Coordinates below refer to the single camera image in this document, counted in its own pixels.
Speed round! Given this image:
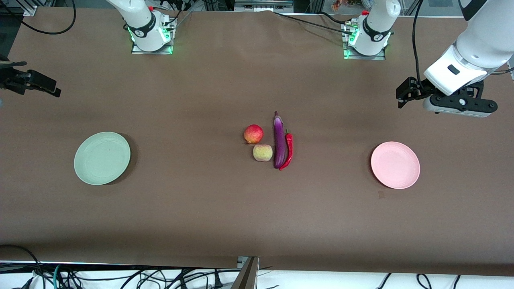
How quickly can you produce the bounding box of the red chili pepper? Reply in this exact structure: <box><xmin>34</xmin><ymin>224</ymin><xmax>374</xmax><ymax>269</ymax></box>
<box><xmin>279</xmin><ymin>128</ymin><xmax>294</xmax><ymax>171</ymax></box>

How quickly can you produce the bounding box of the purple eggplant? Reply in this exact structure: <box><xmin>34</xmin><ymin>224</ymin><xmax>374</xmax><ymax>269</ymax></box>
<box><xmin>273</xmin><ymin>111</ymin><xmax>287</xmax><ymax>169</ymax></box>

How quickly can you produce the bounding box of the yellow peach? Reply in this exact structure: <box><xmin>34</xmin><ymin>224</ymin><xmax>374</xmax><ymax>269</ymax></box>
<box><xmin>253</xmin><ymin>144</ymin><xmax>273</xmax><ymax>162</ymax></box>

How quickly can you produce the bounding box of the red apple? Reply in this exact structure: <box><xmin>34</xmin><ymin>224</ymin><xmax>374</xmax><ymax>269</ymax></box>
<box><xmin>244</xmin><ymin>124</ymin><xmax>264</xmax><ymax>144</ymax></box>

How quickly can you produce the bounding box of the pink plate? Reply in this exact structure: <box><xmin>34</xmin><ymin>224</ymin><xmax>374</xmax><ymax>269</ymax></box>
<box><xmin>371</xmin><ymin>141</ymin><xmax>420</xmax><ymax>189</ymax></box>

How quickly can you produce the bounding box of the pale green plate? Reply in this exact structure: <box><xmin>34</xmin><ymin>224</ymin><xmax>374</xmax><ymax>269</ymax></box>
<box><xmin>74</xmin><ymin>132</ymin><xmax>131</xmax><ymax>186</ymax></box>

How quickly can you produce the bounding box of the colourful toy pile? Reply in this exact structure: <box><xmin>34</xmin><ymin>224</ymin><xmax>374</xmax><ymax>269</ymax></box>
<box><xmin>331</xmin><ymin>0</ymin><xmax>364</xmax><ymax>12</ymax></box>

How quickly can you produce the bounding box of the brown table cover sheet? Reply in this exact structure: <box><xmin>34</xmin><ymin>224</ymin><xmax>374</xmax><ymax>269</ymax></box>
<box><xmin>0</xmin><ymin>7</ymin><xmax>514</xmax><ymax>277</ymax></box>

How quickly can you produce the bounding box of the grey metal device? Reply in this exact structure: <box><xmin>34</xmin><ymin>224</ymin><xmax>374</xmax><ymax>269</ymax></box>
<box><xmin>234</xmin><ymin>0</ymin><xmax>294</xmax><ymax>12</ymax></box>

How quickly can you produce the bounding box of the aluminium profile bar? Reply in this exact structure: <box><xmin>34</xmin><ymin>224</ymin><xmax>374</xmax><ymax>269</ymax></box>
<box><xmin>231</xmin><ymin>256</ymin><xmax>260</xmax><ymax>289</ymax></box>

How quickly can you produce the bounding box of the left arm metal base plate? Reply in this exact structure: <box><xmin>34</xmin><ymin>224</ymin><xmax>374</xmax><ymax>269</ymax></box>
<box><xmin>343</xmin><ymin>22</ymin><xmax>387</xmax><ymax>61</ymax></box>

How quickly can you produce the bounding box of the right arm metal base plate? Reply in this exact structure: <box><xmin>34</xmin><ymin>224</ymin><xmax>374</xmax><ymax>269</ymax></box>
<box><xmin>131</xmin><ymin>16</ymin><xmax>174</xmax><ymax>55</ymax></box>

